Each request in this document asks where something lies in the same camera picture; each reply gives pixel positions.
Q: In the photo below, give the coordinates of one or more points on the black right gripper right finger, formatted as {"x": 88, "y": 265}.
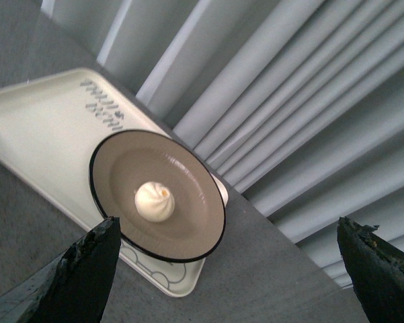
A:
{"x": 376, "y": 269}

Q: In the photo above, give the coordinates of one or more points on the grey pleated curtain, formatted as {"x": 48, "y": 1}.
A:
{"x": 283, "y": 99}

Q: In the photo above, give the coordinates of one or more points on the cream bear-print serving tray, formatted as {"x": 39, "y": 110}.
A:
{"x": 49, "y": 128}

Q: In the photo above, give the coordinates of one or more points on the white steamed bun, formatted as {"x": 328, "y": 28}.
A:
{"x": 154, "y": 202}

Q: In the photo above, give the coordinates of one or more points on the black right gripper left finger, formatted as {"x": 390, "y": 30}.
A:
{"x": 74, "y": 287}

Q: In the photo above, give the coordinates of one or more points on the beige plate with black rim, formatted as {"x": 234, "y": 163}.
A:
{"x": 126, "y": 160}

